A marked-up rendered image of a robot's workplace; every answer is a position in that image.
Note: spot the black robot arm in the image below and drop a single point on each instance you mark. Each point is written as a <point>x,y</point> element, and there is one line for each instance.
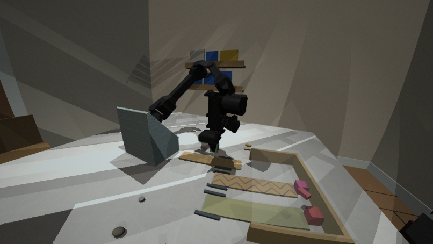
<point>226,100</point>

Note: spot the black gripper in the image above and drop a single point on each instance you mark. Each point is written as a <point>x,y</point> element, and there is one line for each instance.
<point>213,135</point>

